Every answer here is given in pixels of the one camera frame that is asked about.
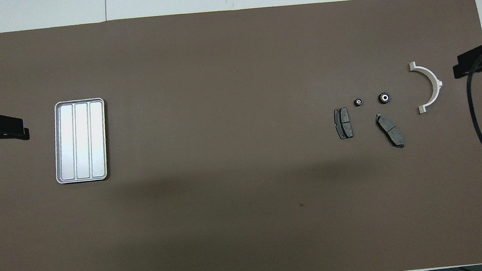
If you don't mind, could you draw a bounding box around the curved dark brake pad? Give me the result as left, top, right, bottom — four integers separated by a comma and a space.
374, 111, 406, 151

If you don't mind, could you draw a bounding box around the white half ring bracket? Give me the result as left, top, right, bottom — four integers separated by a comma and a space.
408, 59, 445, 116

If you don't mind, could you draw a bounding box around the brown table mat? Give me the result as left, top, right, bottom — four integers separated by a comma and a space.
0, 0, 482, 271

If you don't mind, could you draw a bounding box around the rectangular dark brake pad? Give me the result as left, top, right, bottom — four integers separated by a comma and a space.
333, 107, 354, 141

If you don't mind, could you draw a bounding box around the silver metal tray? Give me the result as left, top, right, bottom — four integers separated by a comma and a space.
49, 97, 111, 185

